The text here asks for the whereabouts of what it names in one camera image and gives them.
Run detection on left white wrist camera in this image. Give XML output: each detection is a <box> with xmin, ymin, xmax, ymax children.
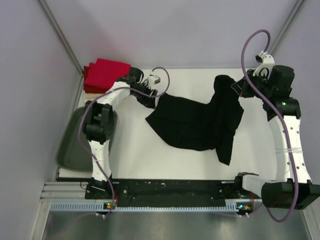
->
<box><xmin>147</xmin><ymin>74</ymin><xmax>161</xmax><ymax>88</ymax></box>

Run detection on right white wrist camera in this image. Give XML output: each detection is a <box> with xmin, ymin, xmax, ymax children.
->
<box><xmin>252</xmin><ymin>51</ymin><xmax>275</xmax><ymax>79</ymax></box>

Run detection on blue slotted cable duct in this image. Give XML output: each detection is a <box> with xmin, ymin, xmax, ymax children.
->
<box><xmin>50</xmin><ymin>200</ymin><xmax>253</xmax><ymax>213</ymax></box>

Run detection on folded red t shirt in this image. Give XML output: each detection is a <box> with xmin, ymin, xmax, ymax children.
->
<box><xmin>83</xmin><ymin>58</ymin><xmax>131</xmax><ymax>94</ymax></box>

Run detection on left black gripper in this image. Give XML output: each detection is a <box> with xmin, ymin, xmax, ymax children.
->
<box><xmin>131</xmin><ymin>82</ymin><xmax>158</xmax><ymax>109</ymax></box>

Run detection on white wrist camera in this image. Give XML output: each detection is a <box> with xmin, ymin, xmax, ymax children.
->
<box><xmin>147</xmin><ymin>74</ymin><xmax>161</xmax><ymax>88</ymax></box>
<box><xmin>252</xmin><ymin>51</ymin><xmax>275</xmax><ymax>79</ymax></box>

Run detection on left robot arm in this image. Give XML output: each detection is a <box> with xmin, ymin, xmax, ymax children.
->
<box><xmin>82</xmin><ymin>72</ymin><xmax>161</xmax><ymax>199</ymax></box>

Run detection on aluminium front rail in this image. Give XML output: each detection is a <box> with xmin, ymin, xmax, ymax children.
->
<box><xmin>40</xmin><ymin>182</ymin><xmax>87</xmax><ymax>201</ymax></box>

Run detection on black t shirt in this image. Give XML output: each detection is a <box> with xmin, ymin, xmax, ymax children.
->
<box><xmin>145</xmin><ymin>75</ymin><xmax>244</xmax><ymax>165</ymax></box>

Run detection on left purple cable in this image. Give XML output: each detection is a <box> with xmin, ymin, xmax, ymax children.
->
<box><xmin>78</xmin><ymin>66</ymin><xmax>171</xmax><ymax>218</ymax></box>

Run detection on folded beige t shirt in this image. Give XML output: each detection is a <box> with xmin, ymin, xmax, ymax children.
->
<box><xmin>84</xmin><ymin>93</ymin><xmax>102</xmax><ymax>100</ymax></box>

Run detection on left aluminium frame post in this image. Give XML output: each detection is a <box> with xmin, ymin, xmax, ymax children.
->
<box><xmin>37</xmin><ymin>0</ymin><xmax>85</xmax><ymax>76</ymax></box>

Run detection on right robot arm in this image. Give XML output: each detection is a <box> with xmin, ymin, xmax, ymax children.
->
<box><xmin>231</xmin><ymin>65</ymin><xmax>320</xmax><ymax>210</ymax></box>

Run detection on aluminium frame post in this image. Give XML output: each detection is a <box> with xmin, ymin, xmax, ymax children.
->
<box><xmin>37</xmin><ymin>0</ymin><xmax>85</xmax><ymax>76</ymax></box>
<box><xmin>268</xmin><ymin>0</ymin><xmax>307</xmax><ymax>56</ymax></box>

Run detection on grey plastic bin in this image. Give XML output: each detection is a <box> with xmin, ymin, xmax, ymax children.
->
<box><xmin>56</xmin><ymin>107</ymin><xmax>118</xmax><ymax>173</ymax></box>

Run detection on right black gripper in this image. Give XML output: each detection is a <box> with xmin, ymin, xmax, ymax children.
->
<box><xmin>231</xmin><ymin>69</ymin><xmax>273</xmax><ymax>101</ymax></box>

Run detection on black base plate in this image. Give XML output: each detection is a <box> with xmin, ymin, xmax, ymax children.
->
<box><xmin>85</xmin><ymin>178</ymin><xmax>259</xmax><ymax>207</ymax></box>

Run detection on right aluminium frame post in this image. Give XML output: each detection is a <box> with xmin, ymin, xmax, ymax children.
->
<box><xmin>268</xmin><ymin>0</ymin><xmax>307</xmax><ymax>56</ymax></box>

